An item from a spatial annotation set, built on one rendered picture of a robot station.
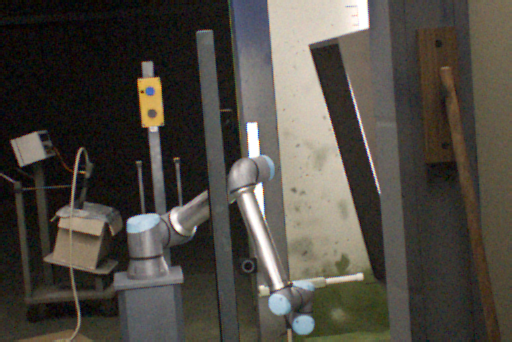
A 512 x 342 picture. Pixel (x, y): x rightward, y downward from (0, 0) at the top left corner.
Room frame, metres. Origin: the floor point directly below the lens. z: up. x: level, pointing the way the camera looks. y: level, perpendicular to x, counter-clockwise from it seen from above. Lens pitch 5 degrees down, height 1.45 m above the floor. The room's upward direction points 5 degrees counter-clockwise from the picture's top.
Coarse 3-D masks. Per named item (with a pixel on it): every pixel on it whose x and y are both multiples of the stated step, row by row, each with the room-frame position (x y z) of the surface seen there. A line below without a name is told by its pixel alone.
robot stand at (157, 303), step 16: (176, 272) 4.14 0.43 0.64; (128, 288) 3.97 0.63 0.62; (144, 288) 3.99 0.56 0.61; (160, 288) 4.00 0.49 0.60; (176, 288) 4.02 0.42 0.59; (128, 304) 3.98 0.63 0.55; (144, 304) 3.99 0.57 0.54; (160, 304) 4.00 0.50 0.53; (176, 304) 4.01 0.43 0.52; (128, 320) 3.98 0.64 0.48; (144, 320) 3.99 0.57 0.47; (160, 320) 3.99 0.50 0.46; (176, 320) 4.01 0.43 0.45; (128, 336) 3.98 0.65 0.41; (144, 336) 3.99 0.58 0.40; (160, 336) 3.99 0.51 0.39; (176, 336) 4.00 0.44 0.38
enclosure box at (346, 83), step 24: (312, 48) 4.33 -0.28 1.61; (336, 48) 4.40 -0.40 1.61; (360, 48) 3.80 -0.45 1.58; (336, 72) 4.40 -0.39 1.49; (360, 72) 3.80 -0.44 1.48; (336, 96) 4.40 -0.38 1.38; (360, 96) 3.80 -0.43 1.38; (336, 120) 4.40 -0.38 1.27; (360, 120) 3.80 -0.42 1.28; (336, 144) 4.40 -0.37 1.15; (360, 144) 4.42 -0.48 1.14; (360, 168) 4.42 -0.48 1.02; (360, 192) 4.42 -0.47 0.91; (360, 216) 4.42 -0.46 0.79; (384, 264) 4.43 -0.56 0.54; (384, 288) 4.25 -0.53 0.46
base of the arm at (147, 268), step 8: (152, 256) 4.06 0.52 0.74; (160, 256) 4.10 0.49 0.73; (136, 264) 4.06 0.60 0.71; (144, 264) 4.05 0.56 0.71; (152, 264) 4.06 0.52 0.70; (160, 264) 4.08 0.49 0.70; (128, 272) 4.09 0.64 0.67; (136, 272) 4.05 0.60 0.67; (144, 272) 4.04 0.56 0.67; (152, 272) 4.04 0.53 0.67; (160, 272) 4.06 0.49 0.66; (168, 272) 4.12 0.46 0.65; (136, 280) 4.04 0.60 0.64
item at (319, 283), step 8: (304, 280) 4.13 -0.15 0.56; (312, 280) 4.12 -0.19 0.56; (320, 280) 4.12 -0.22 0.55; (328, 280) 4.14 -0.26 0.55; (336, 280) 4.14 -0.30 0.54; (344, 280) 4.15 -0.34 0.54; (352, 280) 4.15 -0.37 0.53; (360, 280) 4.16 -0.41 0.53; (264, 288) 4.08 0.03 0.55; (320, 288) 4.12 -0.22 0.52; (264, 296) 4.08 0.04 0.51; (288, 328) 4.12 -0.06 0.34
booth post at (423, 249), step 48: (384, 0) 2.02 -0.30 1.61; (432, 0) 2.01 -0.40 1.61; (384, 48) 2.04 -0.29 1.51; (384, 96) 2.07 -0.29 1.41; (384, 144) 2.10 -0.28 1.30; (384, 192) 2.13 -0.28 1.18; (432, 192) 2.00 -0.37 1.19; (384, 240) 2.16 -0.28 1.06; (432, 240) 2.00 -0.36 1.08; (432, 288) 2.00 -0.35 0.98; (432, 336) 2.00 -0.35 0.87; (480, 336) 2.01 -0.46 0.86
